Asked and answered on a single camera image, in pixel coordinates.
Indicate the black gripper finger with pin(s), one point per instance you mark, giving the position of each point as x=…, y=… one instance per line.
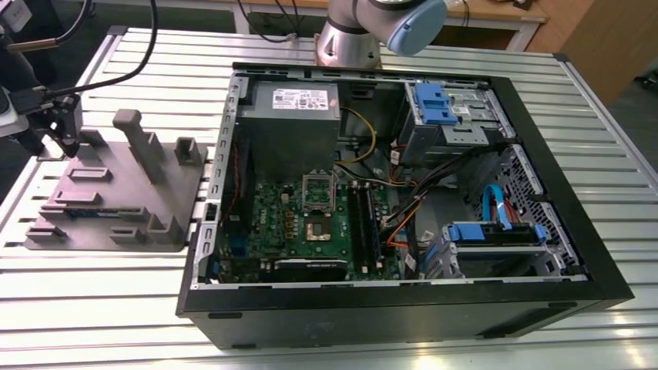
x=33, y=142
x=67, y=123

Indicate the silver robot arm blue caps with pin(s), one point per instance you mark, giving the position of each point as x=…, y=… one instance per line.
x=349, y=38

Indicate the CPU socket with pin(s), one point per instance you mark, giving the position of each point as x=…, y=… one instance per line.
x=320, y=231

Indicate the grey parts rack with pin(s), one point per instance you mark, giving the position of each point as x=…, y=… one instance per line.
x=123, y=192

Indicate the RAM stick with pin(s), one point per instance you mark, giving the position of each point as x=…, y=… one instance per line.
x=92, y=213

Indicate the grey power supply unit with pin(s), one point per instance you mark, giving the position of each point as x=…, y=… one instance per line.
x=287, y=131

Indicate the green motherboard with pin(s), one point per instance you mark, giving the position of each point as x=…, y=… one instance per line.
x=272, y=216

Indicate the black graphics card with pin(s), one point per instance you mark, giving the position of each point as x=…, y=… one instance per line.
x=308, y=268

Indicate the black RAM slot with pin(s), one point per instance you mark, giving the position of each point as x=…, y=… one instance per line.
x=355, y=227
x=373, y=227

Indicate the blue drive carrier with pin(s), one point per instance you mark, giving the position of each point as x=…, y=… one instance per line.
x=431, y=104

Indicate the black PC case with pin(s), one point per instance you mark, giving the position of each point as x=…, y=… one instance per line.
x=359, y=320

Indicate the grey metal drive cage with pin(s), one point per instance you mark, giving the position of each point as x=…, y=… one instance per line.
x=462, y=136

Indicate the hard disk in blue carrier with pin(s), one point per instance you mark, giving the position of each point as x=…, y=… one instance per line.
x=467, y=233

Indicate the grey metal disk bay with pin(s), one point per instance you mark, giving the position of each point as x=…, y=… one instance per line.
x=500, y=250

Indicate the wooden cabinet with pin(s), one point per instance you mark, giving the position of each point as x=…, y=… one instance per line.
x=606, y=46

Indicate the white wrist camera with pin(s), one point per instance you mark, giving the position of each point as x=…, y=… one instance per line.
x=5, y=115

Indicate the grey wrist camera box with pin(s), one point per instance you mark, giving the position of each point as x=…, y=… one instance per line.
x=14, y=15

